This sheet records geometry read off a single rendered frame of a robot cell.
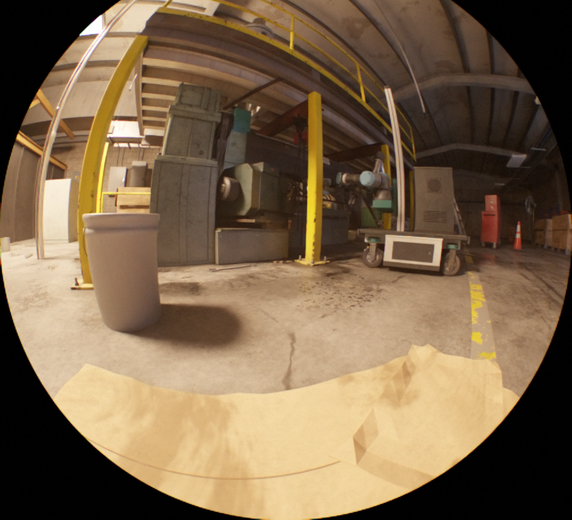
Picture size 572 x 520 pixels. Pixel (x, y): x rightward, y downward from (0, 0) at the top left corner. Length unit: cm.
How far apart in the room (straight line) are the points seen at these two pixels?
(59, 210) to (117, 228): 327
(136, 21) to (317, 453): 649
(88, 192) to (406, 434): 144
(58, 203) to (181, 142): 275
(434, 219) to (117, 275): 179
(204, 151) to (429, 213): 189
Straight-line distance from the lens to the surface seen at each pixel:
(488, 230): 538
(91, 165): 124
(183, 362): 55
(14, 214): 495
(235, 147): 243
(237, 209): 163
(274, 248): 177
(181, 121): 179
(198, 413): 43
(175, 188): 155
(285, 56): 220
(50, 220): 396
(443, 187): 164
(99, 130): 130
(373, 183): 152
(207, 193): 158
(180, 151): 168
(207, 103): 195
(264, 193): 165
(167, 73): 250
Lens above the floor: 36
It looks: 4 degrees down
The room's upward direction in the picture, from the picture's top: 2 degrees clockwise
